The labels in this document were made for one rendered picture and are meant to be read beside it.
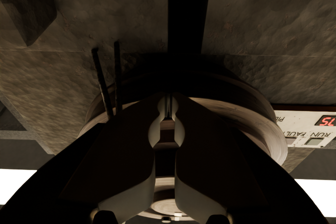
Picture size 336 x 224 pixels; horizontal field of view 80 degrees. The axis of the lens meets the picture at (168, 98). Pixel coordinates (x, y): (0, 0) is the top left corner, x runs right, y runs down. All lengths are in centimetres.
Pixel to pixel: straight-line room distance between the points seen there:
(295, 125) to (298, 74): 18
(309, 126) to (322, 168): 869
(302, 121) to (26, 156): 917
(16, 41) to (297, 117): 62
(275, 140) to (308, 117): 23
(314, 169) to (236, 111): 888
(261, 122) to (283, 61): 17
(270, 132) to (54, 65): 48
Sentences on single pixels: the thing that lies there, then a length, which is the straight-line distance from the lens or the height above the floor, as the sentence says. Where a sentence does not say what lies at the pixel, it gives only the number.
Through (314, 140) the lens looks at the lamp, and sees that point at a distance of 77.
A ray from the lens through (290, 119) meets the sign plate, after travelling 65.
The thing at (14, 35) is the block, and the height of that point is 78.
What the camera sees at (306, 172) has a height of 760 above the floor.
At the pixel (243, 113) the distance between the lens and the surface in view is 35.
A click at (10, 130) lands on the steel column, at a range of 660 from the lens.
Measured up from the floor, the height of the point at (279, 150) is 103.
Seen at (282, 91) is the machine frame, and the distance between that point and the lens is 58.
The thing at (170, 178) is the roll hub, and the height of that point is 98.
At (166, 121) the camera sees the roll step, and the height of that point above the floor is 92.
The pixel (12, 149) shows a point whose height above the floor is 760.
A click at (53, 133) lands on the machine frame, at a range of 79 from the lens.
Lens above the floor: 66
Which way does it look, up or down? 47 degrees up
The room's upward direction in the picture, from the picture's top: 180 degrees counter-clockwise
